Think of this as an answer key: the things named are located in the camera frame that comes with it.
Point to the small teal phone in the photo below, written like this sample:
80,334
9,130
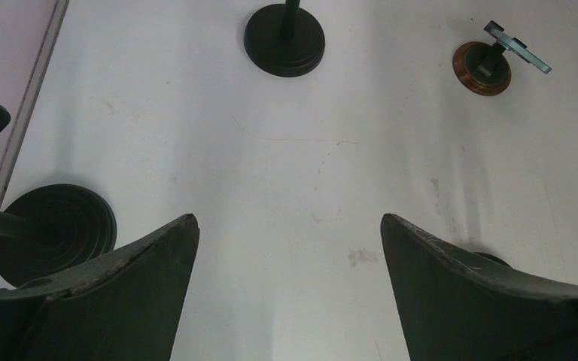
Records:
515,46

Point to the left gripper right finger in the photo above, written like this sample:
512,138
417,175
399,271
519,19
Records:
457,305

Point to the brown round phone stand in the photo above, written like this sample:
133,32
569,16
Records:
482,68

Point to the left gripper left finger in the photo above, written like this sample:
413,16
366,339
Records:
123,305

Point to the black rear phone stand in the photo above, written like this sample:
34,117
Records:
284,40

